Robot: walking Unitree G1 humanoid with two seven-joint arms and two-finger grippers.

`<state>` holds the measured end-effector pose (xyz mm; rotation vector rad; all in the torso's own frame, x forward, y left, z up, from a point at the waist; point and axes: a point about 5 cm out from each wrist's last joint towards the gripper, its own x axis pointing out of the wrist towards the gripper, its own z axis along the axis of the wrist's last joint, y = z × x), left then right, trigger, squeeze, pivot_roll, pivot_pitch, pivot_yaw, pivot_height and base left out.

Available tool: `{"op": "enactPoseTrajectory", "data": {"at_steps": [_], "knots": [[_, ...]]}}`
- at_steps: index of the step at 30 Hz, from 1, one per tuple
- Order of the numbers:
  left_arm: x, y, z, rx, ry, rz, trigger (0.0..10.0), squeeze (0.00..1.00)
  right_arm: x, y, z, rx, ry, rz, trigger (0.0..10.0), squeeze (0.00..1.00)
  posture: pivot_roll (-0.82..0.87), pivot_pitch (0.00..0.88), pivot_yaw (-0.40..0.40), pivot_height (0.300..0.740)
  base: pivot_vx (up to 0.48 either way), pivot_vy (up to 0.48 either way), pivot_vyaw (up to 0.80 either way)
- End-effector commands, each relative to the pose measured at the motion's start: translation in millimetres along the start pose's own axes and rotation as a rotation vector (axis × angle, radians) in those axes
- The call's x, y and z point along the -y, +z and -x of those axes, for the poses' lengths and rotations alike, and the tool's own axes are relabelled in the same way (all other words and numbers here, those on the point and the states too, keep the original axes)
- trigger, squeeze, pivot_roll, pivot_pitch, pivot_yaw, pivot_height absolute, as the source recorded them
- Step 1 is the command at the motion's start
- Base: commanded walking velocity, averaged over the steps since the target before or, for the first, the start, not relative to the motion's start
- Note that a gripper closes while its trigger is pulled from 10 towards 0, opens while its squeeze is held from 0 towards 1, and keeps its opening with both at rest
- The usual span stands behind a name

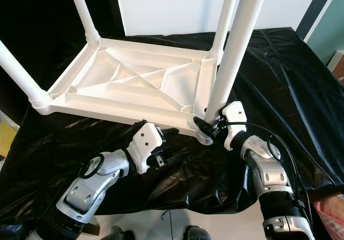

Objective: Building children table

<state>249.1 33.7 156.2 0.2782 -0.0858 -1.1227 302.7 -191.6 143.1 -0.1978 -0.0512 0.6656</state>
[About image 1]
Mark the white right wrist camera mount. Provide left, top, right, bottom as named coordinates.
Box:
left=220, top=101, right=248, bottom=151

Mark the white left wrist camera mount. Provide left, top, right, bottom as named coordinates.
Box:
left=126, top=122, right=164, bottom=175

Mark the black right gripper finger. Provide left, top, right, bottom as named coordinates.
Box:
left=193, top=116, right=216, bottom=139

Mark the yellow waste bin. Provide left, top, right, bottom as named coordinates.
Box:
left=0, top=119, right=14, bottom=154

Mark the white plastic table top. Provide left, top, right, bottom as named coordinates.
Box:
left=31, top=36, right=220, bottom=145

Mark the white plastic table leg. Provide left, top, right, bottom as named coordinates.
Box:
left=203, top=0, right=270, bottom=125
left=0, top=40, right=52, bottom=114
left=209, top=0, right=242, bottom=63
left=67, top=0, right=101, bottom=43

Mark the brown wooden cabinet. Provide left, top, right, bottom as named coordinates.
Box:
left=334, top=52, right=344, bottom=79

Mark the dark wooden table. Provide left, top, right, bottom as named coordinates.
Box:
left=83, top=224, right=100, bottom=236

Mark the pink shopping bag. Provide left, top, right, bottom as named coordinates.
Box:
left=314, top=194, right=344, bottom=240

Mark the grey right robot foot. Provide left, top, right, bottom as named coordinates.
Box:
left=183, top=225, right=216, bottom=240

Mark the black door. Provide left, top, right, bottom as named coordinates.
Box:
left=0, top=0, right=121, bottom=84

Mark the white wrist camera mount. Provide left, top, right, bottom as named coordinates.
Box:
left=126, top=122, right=164, bottom=175
left=220, top=101, right=248, bottom=151

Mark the black plastic table cover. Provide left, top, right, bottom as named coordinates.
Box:
left=0, top=27, right=344, bottom=232

